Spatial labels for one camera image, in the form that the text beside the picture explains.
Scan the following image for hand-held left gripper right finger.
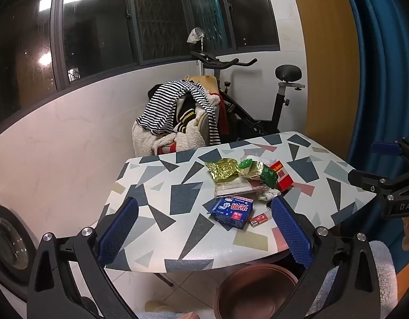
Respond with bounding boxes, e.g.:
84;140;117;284
267;195;383;319

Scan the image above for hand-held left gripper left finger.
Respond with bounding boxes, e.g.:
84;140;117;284
26;197;140;319

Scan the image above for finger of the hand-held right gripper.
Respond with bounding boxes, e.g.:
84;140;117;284
347;169;396;202
370;137;409;175

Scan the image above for small red packet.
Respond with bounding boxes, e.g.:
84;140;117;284
249;213;270;228

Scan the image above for white tissue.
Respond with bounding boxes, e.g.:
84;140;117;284
258;188;281;202

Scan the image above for red box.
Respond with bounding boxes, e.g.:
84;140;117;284
269;161;294;192

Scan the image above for green packet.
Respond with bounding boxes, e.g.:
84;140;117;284
259;168;279;188

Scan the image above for blue packet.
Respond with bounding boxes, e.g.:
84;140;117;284
207;195;257;230

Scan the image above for brown round bin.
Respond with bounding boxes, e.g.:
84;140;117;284
215;263;298;319

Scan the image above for clear plastic container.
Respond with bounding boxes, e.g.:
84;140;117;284
214;176;269;199

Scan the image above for clear plastic bag with food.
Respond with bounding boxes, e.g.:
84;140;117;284
238;154;275;182

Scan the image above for fluffy light blue cloth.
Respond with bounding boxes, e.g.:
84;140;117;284
138;310;205;319
324;239;400;319

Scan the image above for blue curtain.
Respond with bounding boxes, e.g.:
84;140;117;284
337;0;409;275

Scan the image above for gold foil wrapper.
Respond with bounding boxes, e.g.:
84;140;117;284
204;157;240;184

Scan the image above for white fleece garment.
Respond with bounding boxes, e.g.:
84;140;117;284
132;119;207;157

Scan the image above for wooden door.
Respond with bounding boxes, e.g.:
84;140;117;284
287;0;362;171

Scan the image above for washing machine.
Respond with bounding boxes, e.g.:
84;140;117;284
0;189;92;319

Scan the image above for black exercise bike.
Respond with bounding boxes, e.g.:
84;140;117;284
190;50;306;142

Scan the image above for dark sweater with yellow stripes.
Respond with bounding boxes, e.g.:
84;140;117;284
173;96;205;134

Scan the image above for red garment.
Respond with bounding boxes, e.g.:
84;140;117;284
215;92;230;136

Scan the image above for black white striped shirt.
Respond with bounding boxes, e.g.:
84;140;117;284
135;80;222;146

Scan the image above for dark framed window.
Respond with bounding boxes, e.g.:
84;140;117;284
0;0;280;130

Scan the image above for white plastic bag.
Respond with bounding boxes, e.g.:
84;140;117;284
187;27;205;44

